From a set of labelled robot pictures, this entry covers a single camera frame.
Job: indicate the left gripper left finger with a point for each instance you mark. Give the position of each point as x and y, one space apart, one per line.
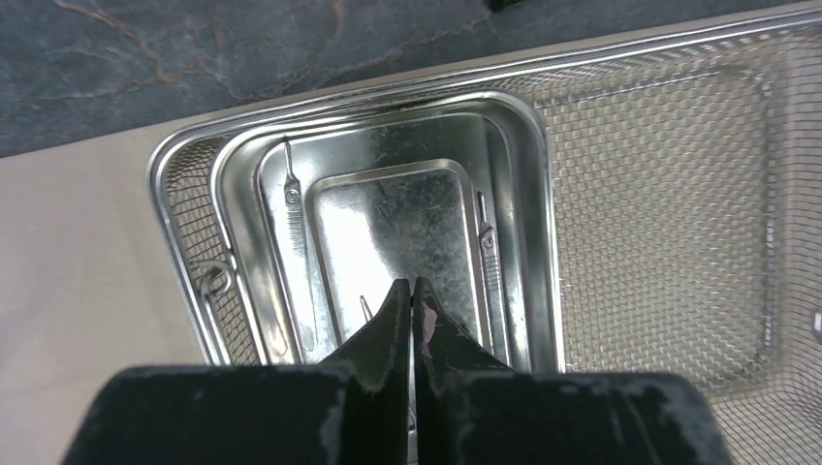
349 408

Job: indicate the wire mesh steel basket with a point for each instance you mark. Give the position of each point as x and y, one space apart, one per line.
686 181

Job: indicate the stainless steel tray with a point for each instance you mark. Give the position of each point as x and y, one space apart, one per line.
390 193

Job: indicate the beige cloth wrap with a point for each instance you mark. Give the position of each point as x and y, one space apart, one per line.
87 286

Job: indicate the steel hemostat clamp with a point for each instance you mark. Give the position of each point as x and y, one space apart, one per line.
368 315

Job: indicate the steel scalpel handle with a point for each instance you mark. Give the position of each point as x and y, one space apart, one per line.
493 282
297 267

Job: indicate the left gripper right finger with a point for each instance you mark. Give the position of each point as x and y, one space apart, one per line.
474 409

